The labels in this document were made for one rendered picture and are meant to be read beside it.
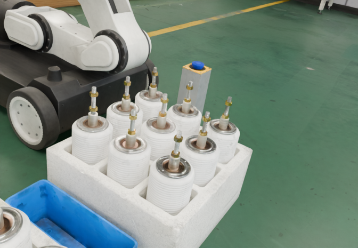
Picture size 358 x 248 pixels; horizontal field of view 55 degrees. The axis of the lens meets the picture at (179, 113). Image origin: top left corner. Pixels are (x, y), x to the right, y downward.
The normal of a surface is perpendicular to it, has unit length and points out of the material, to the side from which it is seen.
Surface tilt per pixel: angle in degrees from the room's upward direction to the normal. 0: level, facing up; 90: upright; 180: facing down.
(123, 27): 43
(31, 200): 88
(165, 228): 90
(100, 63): 90
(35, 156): 0
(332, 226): 0
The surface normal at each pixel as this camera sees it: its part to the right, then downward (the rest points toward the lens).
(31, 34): -0.53, 0.33
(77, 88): 0.70, -0.35
